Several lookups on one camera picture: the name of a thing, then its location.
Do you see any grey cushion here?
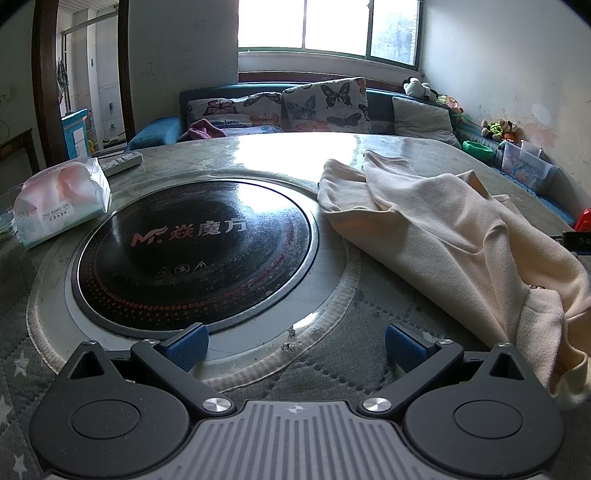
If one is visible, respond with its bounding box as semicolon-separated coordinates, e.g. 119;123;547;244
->
392;96;462;148

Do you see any grey remote control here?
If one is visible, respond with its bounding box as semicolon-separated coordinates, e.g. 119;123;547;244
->
100;151;144;176

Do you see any black round induction cooktop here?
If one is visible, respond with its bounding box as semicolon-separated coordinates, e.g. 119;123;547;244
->
71;178;319;340

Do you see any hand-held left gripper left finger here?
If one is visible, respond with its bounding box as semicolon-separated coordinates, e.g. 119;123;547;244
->
55;323;236;415

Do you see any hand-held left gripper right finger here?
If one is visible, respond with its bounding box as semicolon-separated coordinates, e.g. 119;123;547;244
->
359;323;539;415

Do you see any window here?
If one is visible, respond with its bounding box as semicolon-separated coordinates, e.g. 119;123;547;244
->
238;0;423;72

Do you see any white tissue pack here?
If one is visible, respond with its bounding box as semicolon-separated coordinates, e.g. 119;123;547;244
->
13;157;112;250

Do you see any flat butterfly print cushion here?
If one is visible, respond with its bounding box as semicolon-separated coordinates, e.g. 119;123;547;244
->
186;92;283;134

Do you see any dark wooden door frame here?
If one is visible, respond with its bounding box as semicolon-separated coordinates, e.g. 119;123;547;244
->
31;0;136;167

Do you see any blue corner sofa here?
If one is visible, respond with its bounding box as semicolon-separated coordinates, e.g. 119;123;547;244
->
126;83;578;232

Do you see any cream fleece garment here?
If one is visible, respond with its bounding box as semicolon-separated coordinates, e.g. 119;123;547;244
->
318;150;591;411

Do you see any colourful plush toy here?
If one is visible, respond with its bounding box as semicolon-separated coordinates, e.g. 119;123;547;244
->
436;93;464;115

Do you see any upright butterfly print cushion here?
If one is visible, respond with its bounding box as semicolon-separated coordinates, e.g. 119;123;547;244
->
281;76;372;134

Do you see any green brown plush toy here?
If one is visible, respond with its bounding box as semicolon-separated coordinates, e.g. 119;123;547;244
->
480;119;519;143

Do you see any clear plastic storage box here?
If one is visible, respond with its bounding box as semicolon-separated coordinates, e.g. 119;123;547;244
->
499;138;555;192

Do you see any green plastic basket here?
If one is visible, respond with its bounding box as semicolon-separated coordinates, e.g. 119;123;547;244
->
462;140;495;161

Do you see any panda plush toy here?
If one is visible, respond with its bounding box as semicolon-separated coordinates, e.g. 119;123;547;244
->
403;78;438;102

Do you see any pink cloth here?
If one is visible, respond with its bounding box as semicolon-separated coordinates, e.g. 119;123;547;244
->
178;119;227;142

